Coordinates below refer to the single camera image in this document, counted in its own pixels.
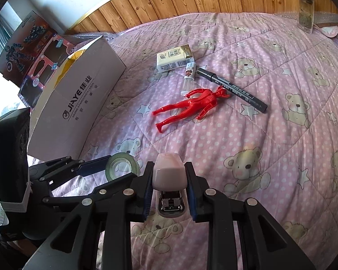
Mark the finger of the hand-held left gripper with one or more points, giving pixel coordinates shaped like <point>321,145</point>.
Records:
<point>94,166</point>
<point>81,195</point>

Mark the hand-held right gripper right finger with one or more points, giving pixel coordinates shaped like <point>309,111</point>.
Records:
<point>190,194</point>

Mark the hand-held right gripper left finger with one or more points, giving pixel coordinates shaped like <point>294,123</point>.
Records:
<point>148,194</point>

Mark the pink stapler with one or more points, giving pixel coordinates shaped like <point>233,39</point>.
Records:
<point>167,174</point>

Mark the green tape roll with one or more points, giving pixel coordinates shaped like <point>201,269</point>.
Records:
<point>129,161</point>

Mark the white cardboard box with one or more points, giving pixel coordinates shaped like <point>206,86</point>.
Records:
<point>81,95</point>

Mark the small clear glue bottle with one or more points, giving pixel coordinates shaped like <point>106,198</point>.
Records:
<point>189,76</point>

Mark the yellow white tissue pack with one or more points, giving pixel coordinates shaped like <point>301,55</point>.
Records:
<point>173,59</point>

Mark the red plastic toy figure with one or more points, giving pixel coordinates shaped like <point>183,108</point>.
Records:
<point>197,102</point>

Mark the pink bear print blanket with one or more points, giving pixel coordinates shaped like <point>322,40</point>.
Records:
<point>270,146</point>

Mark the dark robot toy box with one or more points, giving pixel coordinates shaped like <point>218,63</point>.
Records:
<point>19,45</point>

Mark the black marker pen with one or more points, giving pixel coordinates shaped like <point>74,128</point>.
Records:
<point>231,88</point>

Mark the pink round pad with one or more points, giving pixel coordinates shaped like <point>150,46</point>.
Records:
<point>330,31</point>

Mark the glass jar with metal lid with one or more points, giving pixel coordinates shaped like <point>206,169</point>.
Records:
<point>306,11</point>

